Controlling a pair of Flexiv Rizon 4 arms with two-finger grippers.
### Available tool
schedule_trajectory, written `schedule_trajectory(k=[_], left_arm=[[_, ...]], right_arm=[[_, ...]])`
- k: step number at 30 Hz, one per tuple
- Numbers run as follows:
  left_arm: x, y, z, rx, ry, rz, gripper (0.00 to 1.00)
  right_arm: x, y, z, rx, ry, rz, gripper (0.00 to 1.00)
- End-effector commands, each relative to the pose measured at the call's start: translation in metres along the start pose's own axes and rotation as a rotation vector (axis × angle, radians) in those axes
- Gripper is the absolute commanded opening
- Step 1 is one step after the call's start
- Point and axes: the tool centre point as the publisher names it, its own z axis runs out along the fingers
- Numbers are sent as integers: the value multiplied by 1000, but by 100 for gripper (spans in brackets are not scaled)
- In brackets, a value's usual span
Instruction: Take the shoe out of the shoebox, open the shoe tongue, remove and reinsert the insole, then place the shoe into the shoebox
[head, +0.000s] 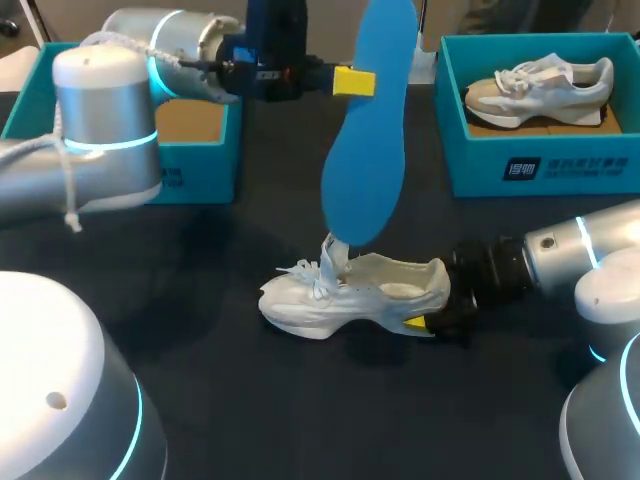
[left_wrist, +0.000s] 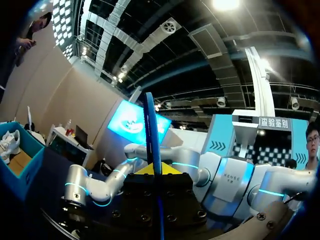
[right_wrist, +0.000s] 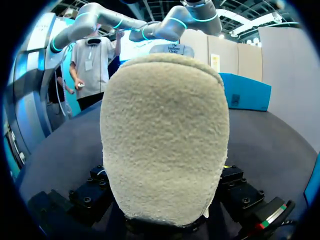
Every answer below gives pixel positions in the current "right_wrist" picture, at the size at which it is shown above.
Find white cable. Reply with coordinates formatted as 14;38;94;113
54;43;74;118

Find person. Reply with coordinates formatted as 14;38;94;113
69;23;126;112
46;65;75;116

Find cream white fuzzy shoe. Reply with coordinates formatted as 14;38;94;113
99;44;231;227

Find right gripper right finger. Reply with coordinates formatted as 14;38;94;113
219;164;266;219

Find teal box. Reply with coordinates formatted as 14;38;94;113
303;153;320;210
217;72;273;112

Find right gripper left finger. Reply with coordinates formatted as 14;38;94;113
68;164;119;222

